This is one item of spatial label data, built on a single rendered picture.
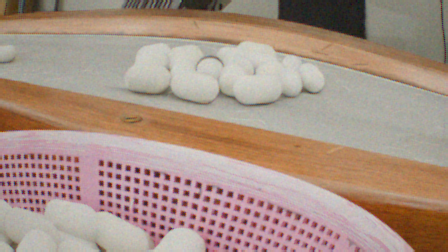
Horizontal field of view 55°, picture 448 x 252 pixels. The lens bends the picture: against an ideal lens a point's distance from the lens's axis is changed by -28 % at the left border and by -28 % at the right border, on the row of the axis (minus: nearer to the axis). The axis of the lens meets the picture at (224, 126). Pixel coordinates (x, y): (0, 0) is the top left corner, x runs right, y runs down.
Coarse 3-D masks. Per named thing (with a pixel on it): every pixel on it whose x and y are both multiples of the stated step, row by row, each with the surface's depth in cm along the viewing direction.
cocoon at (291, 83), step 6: (282, 72) 43; (288, 72) 42; (294, 72) 43; (282, 78) 42; (288, 78) 42; (294, 78) 42; (300, 78) 43; (282, 84) 42; (288, 84) 42; (294, 84) 42; (300, 84) 42; (282, 90) 42; (288, 90) 42; (294, 90) 42; (300, 90) 42; (288, 96) 43
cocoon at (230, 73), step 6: (228, 66) 42; (234, 66) 42; (240, 66) 43; (222, 72) 42; (228, 72) 41; (234, 72) 41; (240, 72) 41; (222, 78) 41; (228, 78) 41; (234, 78) 41; (222, 84) 41; (228, 84) 41; (222, 90) 41; (228, 90) 41; (234, 96) 42
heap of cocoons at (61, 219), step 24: (0, 216) 20; (24, 216) 20; (48, 216) 22; (72, 216) 21; (96, 216) 22; (0, 240) 20; (24, 240) 18; (48, 240) 19; (72, 240) 19; (96, 240) 22; (120, 240) 21; (144, 240) 22; (168, 240) 21; (192, 240) 21
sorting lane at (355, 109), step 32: (0, 64) 53; (32, 64) 52; (64, 64) 52; (96, 64) 51; (128, 64) 51; (320, 64) 56; (128, 96) 41; (160, 96) 41; (224, 96) 42; (320, 96) 44; (352, 96) 45; (384, 96) 47; (416, 96) 49; (288, 128) 36; (320, 128) 36; (352, 128) 37; (384, 128) 37; (416, 128) 38
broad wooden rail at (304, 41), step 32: (0, 32) 79; (32, 32) 74; (64, 32) 71; (96, 32) 68; (128, 32) 66; (160, 32) 65; (192, 32) 63; (224, 32) 62; (256, 32) 61; (288, 32) 60; (320, 32) 63; (352, 64) 56; (384, 64) 55; (416, 64) 54
